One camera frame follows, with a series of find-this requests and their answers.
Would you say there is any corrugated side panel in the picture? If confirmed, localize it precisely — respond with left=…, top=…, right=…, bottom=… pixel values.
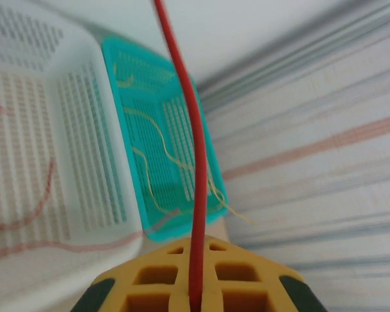
left=194, top=0, right=390, bottom=312

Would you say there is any red cable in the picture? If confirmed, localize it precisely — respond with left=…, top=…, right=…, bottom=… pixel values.
left=0, top=161, right=57, bottom=231
left=152, top=0, right=209, bottom=312

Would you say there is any white plastic basket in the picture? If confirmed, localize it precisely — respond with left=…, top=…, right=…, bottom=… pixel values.
left=0, top=0, right=146, bottom=312

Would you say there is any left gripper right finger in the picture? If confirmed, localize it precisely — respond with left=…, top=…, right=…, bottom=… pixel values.
left=201, top=235, right=329, bottom=312

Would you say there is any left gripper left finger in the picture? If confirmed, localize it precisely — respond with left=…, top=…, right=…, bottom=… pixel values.
left=70, top=237, right=194, bottom=312

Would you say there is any yellow cable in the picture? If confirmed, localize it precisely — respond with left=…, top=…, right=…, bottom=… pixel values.
left=115, top=73, right=183, bottom=217
left=122, top=108, right=256, bottom=226

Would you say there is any teal plastic basket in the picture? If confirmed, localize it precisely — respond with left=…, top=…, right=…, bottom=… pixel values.
left=100, top=35, right=230, bottom=244

